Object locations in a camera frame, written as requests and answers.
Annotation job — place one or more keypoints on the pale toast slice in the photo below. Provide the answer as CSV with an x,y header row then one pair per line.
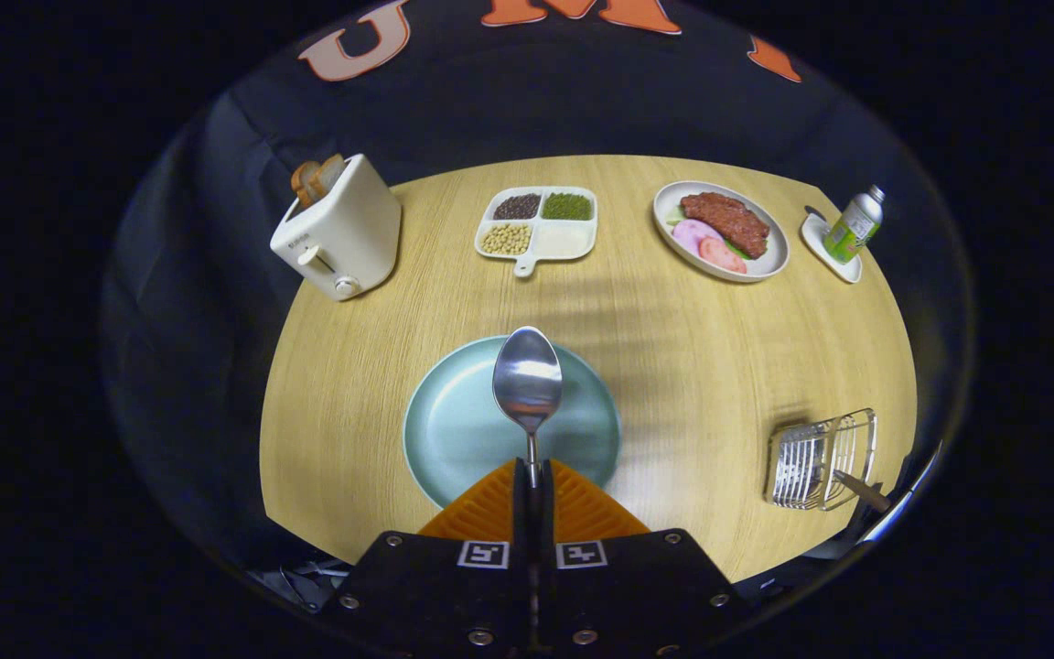
x,y
330,172

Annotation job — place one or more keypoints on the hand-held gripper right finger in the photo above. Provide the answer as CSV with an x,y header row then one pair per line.
x,y
549,513

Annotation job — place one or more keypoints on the small white dish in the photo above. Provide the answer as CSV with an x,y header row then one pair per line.
x,y
843,267

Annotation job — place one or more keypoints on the white divided tray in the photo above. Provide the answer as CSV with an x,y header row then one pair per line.
x,y
565,240

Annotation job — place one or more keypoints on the brown meat steak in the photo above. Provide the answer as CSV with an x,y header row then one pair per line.
x,y
726,220

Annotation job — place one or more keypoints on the pile of green beans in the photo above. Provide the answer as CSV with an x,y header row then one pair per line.
x,y
567,206

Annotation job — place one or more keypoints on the pile of yellow soybeans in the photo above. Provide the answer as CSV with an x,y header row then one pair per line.
x,y
506,239

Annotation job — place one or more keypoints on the brown toast slice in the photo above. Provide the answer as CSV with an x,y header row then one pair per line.
x,y
304,185

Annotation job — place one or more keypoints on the white oval food plate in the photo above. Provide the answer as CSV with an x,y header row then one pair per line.
x,y
769,261

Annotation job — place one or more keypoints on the small green label bottle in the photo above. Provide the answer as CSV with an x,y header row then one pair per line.
x,y
852,229

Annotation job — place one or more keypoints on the pile of dark red beans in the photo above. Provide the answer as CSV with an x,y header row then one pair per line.
x,y
518,206

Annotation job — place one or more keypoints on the red tomato slice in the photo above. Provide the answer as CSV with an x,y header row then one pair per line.
x,y
722,256

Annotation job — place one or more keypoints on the cream white toaster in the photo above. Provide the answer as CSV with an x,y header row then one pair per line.
x,y
353,229

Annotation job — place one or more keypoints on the pink ham slice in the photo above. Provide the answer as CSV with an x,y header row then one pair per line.
x,y
692,236

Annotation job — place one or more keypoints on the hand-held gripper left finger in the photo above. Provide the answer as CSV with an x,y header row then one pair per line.
x,y
519,513

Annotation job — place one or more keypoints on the light green round plate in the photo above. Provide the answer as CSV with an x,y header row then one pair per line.
x,y
454,430

